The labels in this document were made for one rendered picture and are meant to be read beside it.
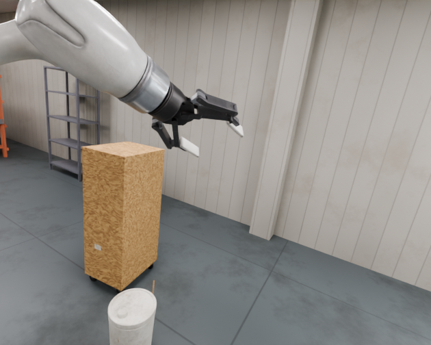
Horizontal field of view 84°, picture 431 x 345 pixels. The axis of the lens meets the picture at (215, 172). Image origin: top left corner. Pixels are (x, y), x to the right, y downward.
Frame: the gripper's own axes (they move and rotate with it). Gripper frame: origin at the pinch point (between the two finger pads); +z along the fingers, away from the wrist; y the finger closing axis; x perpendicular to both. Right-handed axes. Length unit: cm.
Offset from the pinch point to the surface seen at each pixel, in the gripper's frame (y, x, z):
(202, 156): 165, -165, 225
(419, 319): -31, 71, 281
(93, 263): 185, 2, 79
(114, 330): 124, 48, 63
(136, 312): 116, 40, 72
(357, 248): 2, -1, 312
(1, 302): 232, 26, 35
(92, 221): 164, -28, 60
